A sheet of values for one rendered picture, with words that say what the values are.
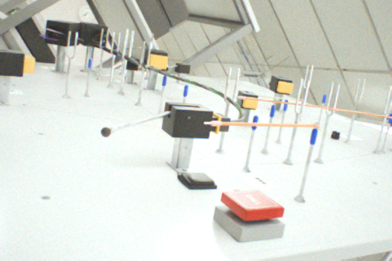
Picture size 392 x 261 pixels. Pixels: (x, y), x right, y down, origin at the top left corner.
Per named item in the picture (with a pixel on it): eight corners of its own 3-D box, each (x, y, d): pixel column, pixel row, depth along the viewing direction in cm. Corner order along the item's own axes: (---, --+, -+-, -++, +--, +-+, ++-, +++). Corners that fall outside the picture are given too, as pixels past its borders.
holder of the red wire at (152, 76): (154, 85, 135) (159, 47, 133) (162, 94, 123) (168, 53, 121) (136, 82, 134) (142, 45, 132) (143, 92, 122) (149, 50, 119)
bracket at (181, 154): (166, 161, 68) (171, 129, 67) (180, 162, 69) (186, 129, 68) (178, 173, 64) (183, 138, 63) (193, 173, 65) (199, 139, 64)
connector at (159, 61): (164, 68, 121) (166, 56, 121) (166, 69, 119) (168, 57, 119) (148, 66, 120) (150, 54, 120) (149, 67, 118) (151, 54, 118)
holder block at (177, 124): (161, 129, 66) (164, 101, 65) (197, 130, 69) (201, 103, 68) (171, 138, 62) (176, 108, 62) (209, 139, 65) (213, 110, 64)
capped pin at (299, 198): (291, 199, 61) (309, 120, 59) (297, 197, 62) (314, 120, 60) (301, 203, 60) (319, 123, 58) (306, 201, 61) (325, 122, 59)
